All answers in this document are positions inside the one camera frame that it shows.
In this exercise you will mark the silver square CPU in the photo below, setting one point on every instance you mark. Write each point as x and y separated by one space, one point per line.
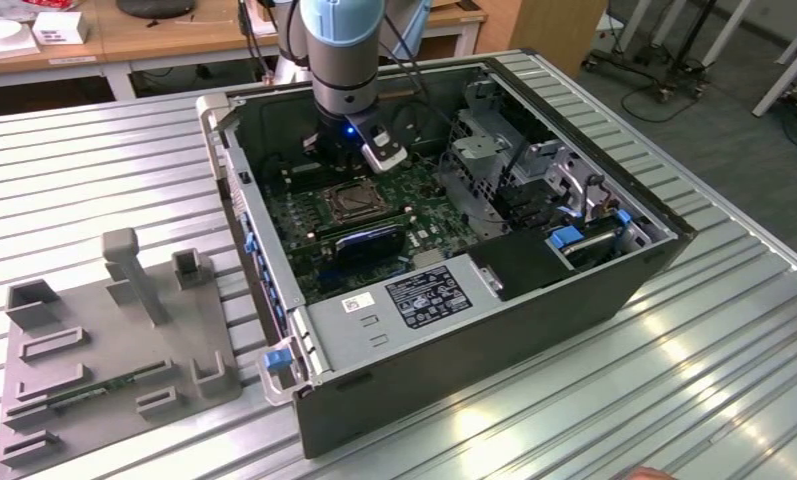
356 198

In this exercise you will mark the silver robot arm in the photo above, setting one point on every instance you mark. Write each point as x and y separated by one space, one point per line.
340 50

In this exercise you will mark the CPU socket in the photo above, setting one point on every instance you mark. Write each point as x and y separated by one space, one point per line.
352 217

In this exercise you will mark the blue rear slot clip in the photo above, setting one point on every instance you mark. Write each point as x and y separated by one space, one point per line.
250 245

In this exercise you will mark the black graphics card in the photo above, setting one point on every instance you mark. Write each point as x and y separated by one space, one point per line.
364 245

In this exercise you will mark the green motherboard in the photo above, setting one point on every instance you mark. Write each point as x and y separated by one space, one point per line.
431 220

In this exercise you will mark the metal disk bay cage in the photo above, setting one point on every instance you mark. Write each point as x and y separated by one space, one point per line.
478 145

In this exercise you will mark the silver finned heatsink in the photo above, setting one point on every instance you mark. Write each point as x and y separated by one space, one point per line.
430 257

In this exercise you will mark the wooden desk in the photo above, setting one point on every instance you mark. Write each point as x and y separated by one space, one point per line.
171 35

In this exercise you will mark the black plastic shroud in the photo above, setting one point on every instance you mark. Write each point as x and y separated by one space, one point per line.
514 265

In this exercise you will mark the black round object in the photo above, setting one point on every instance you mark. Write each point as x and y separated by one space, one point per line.
153 7

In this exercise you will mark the grey power supply unit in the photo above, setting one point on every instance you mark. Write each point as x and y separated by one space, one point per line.
354 340

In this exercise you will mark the blue disk carrier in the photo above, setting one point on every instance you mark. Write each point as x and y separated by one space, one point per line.
564 237

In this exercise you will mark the wooden cabinet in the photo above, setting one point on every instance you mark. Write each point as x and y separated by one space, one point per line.
551 30

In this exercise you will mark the small blue clip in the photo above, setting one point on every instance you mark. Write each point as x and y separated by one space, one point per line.
622 217

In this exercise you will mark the white labelled box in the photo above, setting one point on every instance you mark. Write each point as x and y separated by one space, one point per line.
60 25

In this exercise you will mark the red packet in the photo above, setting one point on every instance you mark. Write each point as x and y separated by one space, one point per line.
51 4

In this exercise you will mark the black open PC case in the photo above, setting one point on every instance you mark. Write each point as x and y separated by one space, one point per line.
478 380

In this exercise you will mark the grey parts rack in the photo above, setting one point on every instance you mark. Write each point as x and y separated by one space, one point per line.
104 350

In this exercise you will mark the black wheeled stand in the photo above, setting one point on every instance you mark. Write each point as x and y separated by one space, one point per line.
690 45

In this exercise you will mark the green RAM stick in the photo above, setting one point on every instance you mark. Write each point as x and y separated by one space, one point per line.
91 391

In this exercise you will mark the white table legs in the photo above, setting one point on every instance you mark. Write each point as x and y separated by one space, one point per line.
785 82

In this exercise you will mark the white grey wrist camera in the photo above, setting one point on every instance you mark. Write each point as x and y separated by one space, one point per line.
384 150

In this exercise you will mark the white desk frame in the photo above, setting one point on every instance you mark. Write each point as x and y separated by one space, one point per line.
727 32

